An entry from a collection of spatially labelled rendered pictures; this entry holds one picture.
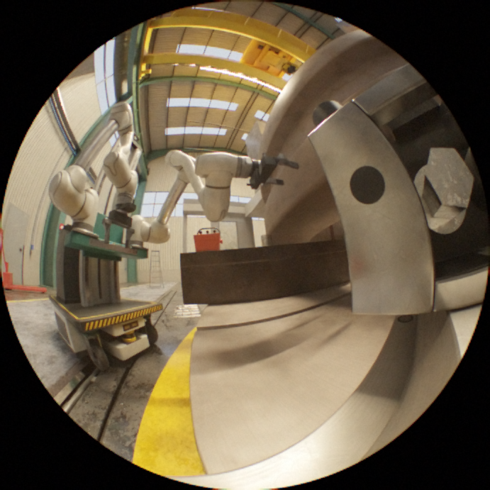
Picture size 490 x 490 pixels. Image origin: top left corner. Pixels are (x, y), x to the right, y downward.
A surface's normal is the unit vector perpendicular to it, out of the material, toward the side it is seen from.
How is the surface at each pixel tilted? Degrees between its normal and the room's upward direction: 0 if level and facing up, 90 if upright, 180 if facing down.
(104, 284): 90
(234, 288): 90
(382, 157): 90
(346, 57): 180
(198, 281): 90
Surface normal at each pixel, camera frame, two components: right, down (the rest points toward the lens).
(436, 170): -0.90, 0.00
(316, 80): 0.09, 0.98
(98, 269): 0.99, -0.11
